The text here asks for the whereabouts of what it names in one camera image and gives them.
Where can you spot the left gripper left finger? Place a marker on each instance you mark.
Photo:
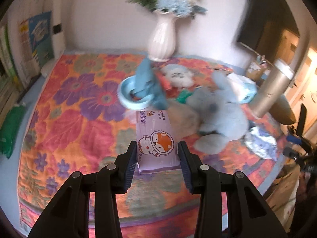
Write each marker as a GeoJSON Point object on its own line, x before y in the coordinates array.
{"type": "Point", "coordinates": [67, 213]}

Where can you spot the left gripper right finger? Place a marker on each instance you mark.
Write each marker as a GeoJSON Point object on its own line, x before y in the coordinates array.
{"type": "Point", "coordinates": [230, 205]}

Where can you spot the purple wet wipes pack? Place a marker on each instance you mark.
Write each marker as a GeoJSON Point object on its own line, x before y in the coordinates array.
{"type": "Point", "coordinates": [156, 144]}

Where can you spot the floral orange table cloth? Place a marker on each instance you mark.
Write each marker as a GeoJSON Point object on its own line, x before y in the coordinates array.
{"type": "Point", "coordinates": [78, 124]}

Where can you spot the light blue plush toy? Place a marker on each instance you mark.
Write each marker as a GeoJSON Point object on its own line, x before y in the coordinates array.
{"type": "Point", "coordinates": [222, 117]}

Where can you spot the green mesh bag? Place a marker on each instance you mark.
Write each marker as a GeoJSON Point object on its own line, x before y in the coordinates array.
{"type": "Point", "coordinates": [10, 127]}

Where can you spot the gold cylinder container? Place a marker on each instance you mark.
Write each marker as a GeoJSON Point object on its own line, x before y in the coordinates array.
{"type": "Point", "coordinates": [270, 96]}

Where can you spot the blue cloth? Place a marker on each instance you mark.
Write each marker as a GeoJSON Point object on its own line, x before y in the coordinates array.
{"type": "Point", "coordinates": [147, 83]}

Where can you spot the white fluffy plush toy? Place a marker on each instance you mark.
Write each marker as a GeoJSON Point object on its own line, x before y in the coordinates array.
{"type": "Point", "coordinates": [179, 76]}

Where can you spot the books stack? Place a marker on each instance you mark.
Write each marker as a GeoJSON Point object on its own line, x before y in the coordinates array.
{"type": "Point", "coordinates": [35, 44]}

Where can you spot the black television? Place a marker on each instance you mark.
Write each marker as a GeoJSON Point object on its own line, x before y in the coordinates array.
{"type": "Point", "coordinates": [264, 24]}

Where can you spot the white ribbed vase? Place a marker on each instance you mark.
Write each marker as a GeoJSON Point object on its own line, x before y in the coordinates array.
{"type": "Point", "coordinates": [162, 42]}

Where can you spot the blue plastic ring bowl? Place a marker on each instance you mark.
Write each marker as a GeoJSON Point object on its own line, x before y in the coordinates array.
{"type": "Point", "coordinates": [127, 98]}

